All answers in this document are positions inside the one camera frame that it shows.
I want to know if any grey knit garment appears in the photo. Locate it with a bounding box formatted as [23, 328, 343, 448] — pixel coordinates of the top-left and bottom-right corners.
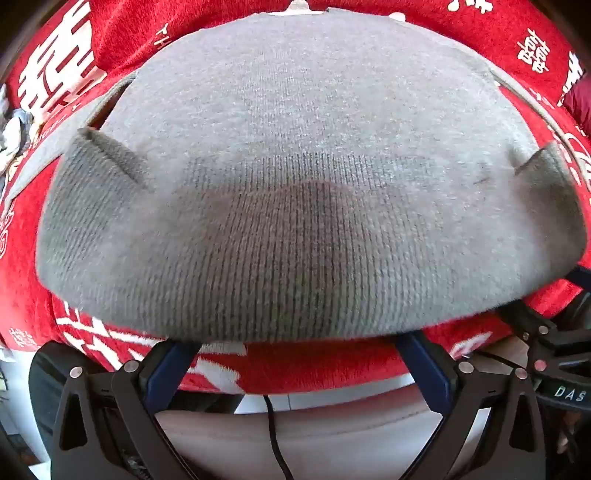
[2, 11, 587, 343]

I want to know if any red printed blanket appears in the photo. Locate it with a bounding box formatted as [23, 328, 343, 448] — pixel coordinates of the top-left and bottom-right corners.
[0, 0, 591, 398]

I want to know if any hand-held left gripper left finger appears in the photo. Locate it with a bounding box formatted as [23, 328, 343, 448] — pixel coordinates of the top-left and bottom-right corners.
[51, 340, 202, 480]

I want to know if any dark red cloth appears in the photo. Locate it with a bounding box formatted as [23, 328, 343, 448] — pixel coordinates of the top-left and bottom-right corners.
[562, 74, 591, 132]

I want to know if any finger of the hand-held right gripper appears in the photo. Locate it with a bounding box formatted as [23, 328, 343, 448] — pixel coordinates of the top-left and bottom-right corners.
[564, 265, 591, 294]
[499, 301, 561, 352]

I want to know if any black cable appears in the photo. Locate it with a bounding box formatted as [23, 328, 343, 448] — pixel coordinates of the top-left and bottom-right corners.
[262, 393, 296, 480]

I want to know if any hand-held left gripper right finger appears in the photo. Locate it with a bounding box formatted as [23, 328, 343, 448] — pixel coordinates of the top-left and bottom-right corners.
[397, 331, 546, 480]

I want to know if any pile of mixed clothes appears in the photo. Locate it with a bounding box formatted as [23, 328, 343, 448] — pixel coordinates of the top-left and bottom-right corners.
[0, 83, 37, 178]

